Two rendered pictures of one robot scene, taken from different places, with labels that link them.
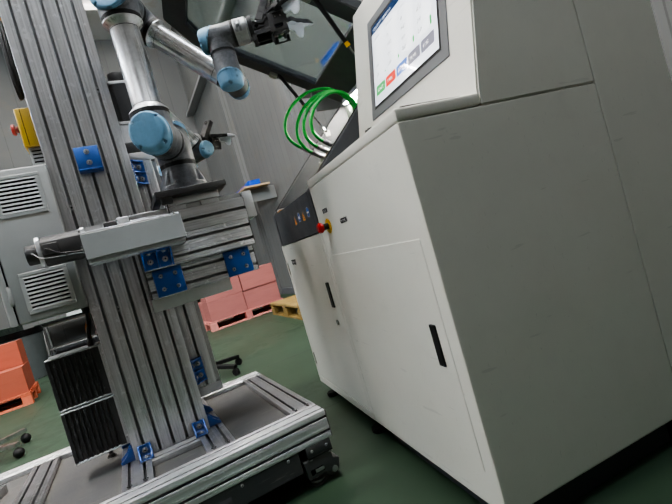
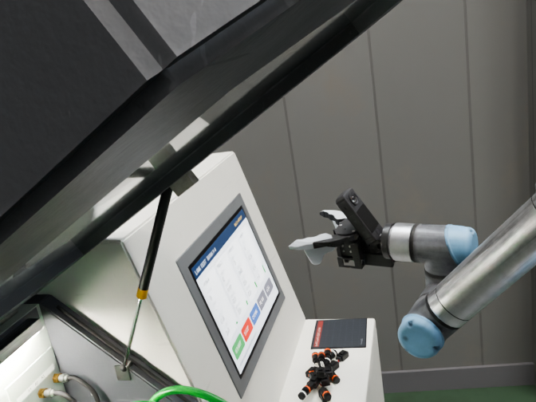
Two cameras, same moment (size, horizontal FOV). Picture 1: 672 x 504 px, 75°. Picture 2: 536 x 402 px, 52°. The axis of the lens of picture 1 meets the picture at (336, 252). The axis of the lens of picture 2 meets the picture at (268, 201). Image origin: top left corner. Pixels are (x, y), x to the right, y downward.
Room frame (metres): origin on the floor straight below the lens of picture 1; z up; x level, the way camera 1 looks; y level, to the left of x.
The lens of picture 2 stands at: (2.30, 0.46, 1.86)
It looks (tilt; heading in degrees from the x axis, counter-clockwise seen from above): 17 degrees down; 216
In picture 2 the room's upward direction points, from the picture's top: 9 degrees counter-clockwise
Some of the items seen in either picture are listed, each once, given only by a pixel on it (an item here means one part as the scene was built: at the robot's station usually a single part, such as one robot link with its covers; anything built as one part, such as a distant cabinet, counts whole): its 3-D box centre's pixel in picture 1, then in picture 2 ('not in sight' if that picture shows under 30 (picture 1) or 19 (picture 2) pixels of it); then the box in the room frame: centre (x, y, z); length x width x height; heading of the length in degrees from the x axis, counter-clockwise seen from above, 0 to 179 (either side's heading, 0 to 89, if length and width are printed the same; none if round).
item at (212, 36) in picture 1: (218, 39); (444, 246); (1.35, 0.16, 1.43); 0.11 x 0.08 x 0.09; 90
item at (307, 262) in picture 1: (320, 315); not in sight; (1.92, 0.14, 0.44); 0.65 x 0.02 x 0.68; 19
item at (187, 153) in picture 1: (171, 144); not in sight; (1.48, 0.43, 1.20); 0.13 x 0.12 x 0.14; 0
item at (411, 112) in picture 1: (374, 151); (324, 392); (1.29, -0.19, 0.96); 0.70 x 0.22 x 0.03; 19
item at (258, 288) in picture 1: (236, 296); not in sight; (6.49, 1.60, 0.34); 1.17 x 0.83 x 0.68; 115
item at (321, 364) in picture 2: not in sight; (324, 370); (1.25, -0.20, 1.01); 0.23 x 0.11 x 0.06; 19
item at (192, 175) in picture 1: (182, 178); not in sight; (1.49, 0.43, 1.09); 0.15 x 0.15 x 0.10
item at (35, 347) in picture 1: (25, 355); not in sight; (6.40, 4.77, 0.37); 0.59 x 0.58 x 0.73; 140
